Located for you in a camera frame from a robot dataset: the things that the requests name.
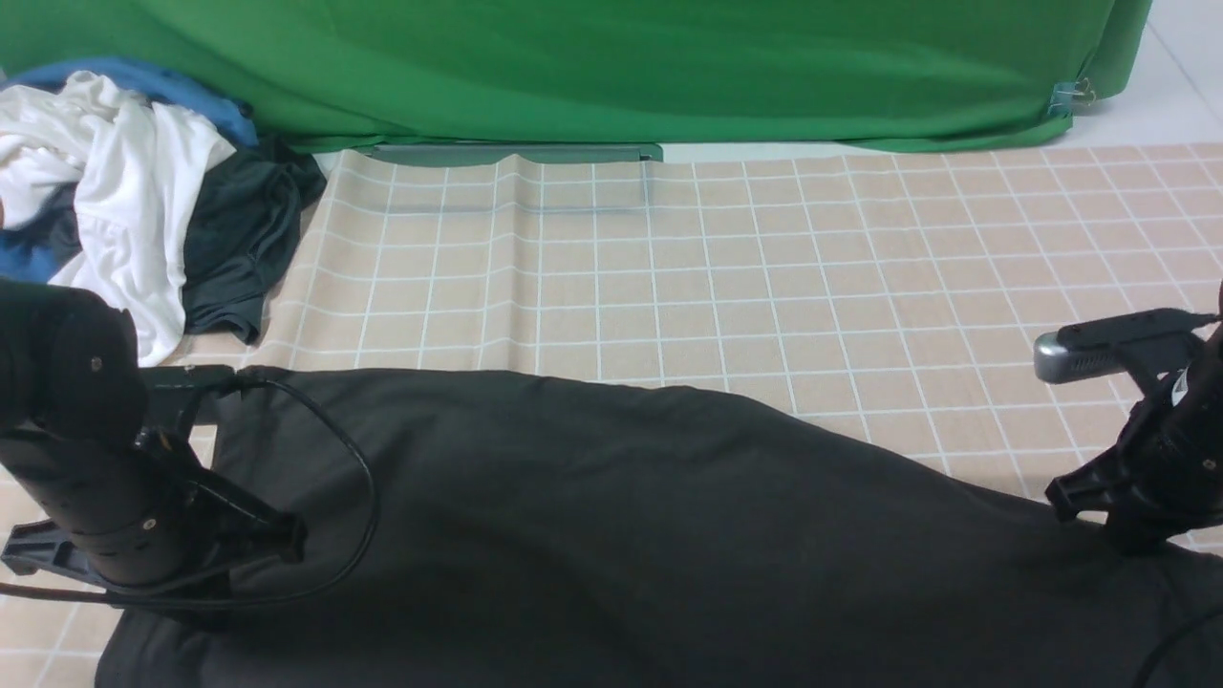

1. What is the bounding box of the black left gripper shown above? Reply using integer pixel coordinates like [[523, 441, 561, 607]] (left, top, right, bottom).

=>
[[2, 428, 307, 589]]

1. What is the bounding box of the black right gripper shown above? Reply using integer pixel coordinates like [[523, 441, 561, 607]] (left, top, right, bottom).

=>
[[1044, 330, 1222, 556]]

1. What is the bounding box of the dark gray long-sleeved shirt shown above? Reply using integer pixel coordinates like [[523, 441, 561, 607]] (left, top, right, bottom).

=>
[[95, 369, 1221, 687]]

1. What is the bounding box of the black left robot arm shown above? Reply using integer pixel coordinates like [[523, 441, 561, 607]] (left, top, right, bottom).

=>
[[1, 280, 307, 596]]

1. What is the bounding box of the beige checkered table cloth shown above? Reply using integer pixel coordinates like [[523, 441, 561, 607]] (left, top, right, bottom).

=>
[[2, 144, 1221, 687]]

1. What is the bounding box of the dark gray crumpled garment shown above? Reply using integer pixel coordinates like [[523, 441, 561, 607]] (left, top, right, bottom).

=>
[[46, 139, 327, 343]]

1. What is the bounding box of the blue crumpled garment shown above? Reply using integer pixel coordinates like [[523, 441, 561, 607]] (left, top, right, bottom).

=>
[[2, 56, 257, 284]]

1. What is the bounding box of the white crumpled garment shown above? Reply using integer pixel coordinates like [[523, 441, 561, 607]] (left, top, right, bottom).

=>
[[1, 73, 235, 367]]

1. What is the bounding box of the blue binder clip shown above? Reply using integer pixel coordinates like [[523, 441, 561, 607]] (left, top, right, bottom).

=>
[[1044, 77, 1098, 119]]

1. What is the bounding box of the gray-green metal base bar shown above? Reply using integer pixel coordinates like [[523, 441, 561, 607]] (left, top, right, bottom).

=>
[[360, 142, 664, 167]]

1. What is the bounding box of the green backdrop cloth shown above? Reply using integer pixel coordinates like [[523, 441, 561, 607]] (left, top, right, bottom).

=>
[[2, 1, 1150, 153]]

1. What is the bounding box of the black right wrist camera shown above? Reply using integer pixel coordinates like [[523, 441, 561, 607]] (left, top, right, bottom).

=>
[[1033, 308, 1221, 386]]

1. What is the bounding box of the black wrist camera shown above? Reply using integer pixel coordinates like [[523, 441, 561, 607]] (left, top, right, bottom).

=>
[[139, 365, 245, 439], [1033, 308, 1221, 386]]

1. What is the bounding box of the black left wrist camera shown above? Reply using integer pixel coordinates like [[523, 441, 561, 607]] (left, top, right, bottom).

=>
[[139, 365, 245, 439]]

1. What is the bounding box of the black left camera cable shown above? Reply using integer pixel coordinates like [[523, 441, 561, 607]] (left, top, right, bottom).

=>
[[0, 375, 382, 613]]

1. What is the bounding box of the black camera cable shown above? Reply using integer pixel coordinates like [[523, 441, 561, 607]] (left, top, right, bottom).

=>
[[1129, 609, 1223, 688], [0, 375, 382, 613]]

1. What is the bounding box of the black right camera cable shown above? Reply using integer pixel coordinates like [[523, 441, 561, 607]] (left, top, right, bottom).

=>
[[1129, 609, 1223, 688]]

